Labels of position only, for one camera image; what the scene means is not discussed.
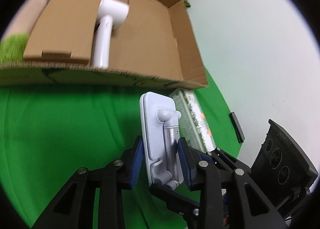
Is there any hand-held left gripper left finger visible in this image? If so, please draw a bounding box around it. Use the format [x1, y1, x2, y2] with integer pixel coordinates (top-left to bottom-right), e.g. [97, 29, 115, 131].
[32, 136, 144, 229]

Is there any small black flat device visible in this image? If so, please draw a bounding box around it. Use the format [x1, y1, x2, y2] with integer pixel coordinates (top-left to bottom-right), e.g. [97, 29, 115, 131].
[229, 112, 245, 144]

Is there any pastel plush toy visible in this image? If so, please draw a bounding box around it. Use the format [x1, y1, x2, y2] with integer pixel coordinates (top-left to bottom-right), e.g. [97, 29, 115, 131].
[0, 0, 67, 63]

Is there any green tablecloth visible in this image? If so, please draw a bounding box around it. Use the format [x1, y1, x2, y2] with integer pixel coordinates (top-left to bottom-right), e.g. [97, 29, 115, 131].
[0, 68, 247, 229]

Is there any white handheld fan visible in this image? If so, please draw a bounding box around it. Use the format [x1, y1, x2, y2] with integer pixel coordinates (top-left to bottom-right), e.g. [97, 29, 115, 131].
[90, 0, 130, 68]

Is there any green and white medicine box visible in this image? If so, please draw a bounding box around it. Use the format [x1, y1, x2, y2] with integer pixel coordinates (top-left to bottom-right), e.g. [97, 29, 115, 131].
[168, 88, 217, 153]

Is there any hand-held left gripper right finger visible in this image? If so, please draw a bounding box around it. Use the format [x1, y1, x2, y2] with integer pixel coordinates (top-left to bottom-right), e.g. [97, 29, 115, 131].
[177, 137, 288, 229]

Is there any white folding phone stand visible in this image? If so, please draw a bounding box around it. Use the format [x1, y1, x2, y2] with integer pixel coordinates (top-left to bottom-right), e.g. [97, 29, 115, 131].
[139, 91, 182, 189]

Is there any large cardboard box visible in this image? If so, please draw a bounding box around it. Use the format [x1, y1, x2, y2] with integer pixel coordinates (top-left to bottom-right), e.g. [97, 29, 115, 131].
[0, 0, 209, 91]

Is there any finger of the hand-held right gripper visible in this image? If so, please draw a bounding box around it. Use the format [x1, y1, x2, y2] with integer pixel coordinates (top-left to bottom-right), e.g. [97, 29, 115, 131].
[149, 183, 203, 229]
[189, 147, 252, 177]

